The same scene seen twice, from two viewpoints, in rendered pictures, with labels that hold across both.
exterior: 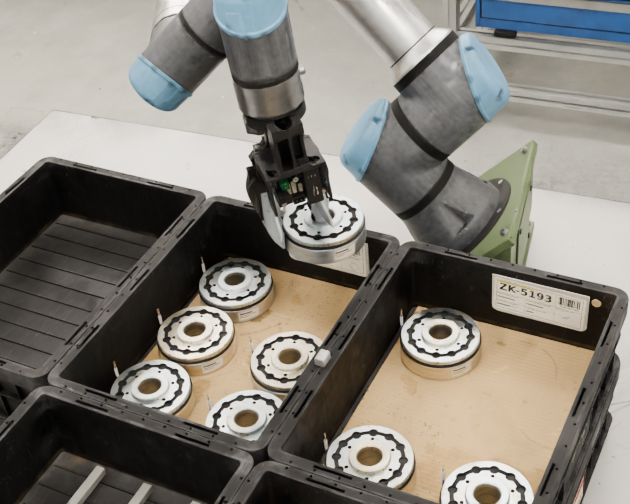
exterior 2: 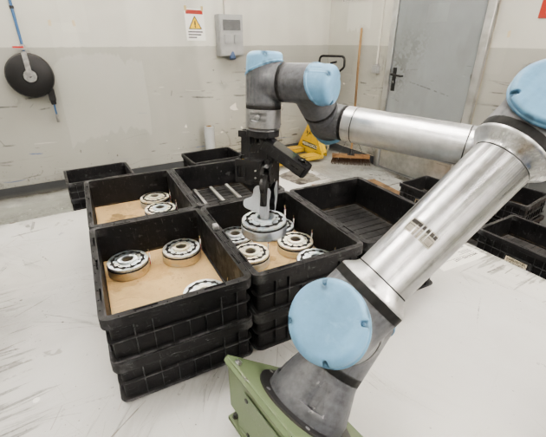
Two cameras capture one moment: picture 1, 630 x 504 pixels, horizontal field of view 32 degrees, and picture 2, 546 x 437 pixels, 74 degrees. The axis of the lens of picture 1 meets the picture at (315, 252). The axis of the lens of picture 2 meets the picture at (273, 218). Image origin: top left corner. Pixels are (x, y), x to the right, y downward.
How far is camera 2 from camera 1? 1.68 m
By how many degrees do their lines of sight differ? 95
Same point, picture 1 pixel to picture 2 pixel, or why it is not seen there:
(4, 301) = (375, 224)
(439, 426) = (174, 280)
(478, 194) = (289, 378)
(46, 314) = (357, 229)
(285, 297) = not seen: hidden behind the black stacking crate
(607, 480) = (109, 374)
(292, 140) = (250, 146)
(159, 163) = not seen: outside the picture
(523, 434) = (136, 297)
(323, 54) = not seen: outside the picture
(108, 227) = not seen: hidden behind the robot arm
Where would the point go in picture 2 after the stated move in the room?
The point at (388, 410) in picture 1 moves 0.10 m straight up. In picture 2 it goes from (200, 273) to (197, 240)
